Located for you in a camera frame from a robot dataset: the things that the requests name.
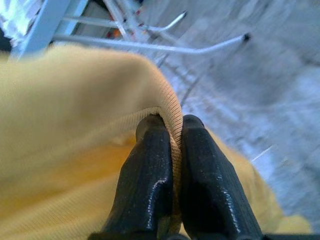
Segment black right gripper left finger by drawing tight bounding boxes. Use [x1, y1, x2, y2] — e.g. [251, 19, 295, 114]
[87, 114, 175, 240]

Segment light blue folding table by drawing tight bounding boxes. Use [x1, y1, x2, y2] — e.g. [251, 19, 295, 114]
[9, 0, 252, 61]

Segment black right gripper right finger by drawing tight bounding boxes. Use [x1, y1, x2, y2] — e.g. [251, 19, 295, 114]
[179, 114, 265, 240]

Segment yellow garment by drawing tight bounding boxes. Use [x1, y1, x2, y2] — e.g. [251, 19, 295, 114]
[0, 44, 313, 240]

